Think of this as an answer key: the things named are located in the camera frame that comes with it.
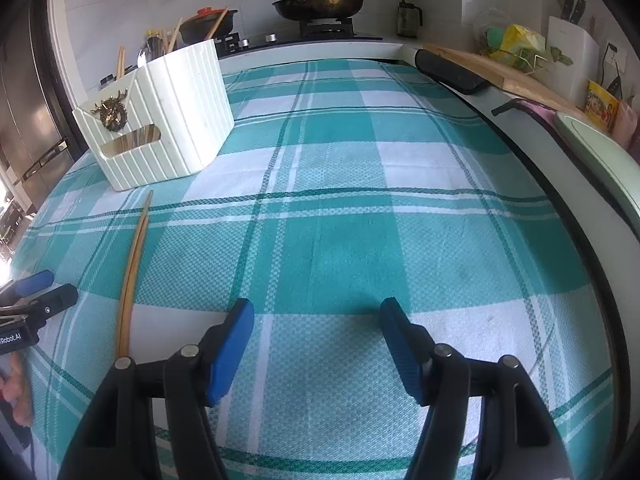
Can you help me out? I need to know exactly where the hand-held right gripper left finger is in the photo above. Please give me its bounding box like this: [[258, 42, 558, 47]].
[[57, 297, 256, 480]]

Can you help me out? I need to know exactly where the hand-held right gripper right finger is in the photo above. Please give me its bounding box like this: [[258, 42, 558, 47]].
[[378, 297, 573, 480]]

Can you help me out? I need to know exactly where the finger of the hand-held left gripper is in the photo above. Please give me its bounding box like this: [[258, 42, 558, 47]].
[[0, 269, 55, 306], [0, 282, 80, 328]]

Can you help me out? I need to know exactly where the cream ribbed utensil holder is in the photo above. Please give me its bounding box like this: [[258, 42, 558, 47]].
[[72, 40, 237, 192]]

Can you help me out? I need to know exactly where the person's left hand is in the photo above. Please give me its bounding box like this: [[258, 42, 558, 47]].
[[0, 350, 36, 426]]

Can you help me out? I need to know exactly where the teal checked tablecloth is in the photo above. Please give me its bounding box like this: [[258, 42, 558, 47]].
[[10, 57, 618, 480]]

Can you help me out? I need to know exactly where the pale green tray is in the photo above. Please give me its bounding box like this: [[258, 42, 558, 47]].
[[555, 111, 640, 241]]

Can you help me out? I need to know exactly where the wooden cutting board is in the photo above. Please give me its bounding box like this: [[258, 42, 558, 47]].
[[422, 44, 591, 116]]

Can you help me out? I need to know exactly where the black clay pot orange lid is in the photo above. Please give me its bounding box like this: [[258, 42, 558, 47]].
[[179, 7, 240, 46]]

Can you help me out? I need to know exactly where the yellow packet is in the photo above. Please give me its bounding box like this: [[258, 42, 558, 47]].
[[585, 80, 621, 133]]

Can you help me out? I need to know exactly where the pink cloth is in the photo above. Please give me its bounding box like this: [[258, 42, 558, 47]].
[[612, 100, 640, 153]]

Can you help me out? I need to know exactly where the glass kettle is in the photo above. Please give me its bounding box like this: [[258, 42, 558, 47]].
[[396, 0, 424, 39]]

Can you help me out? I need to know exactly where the yellow green bag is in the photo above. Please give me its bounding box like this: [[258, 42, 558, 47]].
[[482, 24, 548, 63]]

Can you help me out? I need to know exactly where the black gas stove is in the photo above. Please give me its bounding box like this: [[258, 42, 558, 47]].
[[215, 17, 383, 53]]

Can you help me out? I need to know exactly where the white knife block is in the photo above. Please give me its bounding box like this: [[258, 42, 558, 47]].
[[545, 15, 601, 108]]

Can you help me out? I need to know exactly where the dark frying pan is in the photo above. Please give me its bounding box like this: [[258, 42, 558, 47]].
[[245, 0, 366, 21]]

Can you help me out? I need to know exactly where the white wall outlet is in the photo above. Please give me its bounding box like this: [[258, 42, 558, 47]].
[[602, 40, 626, 68]]

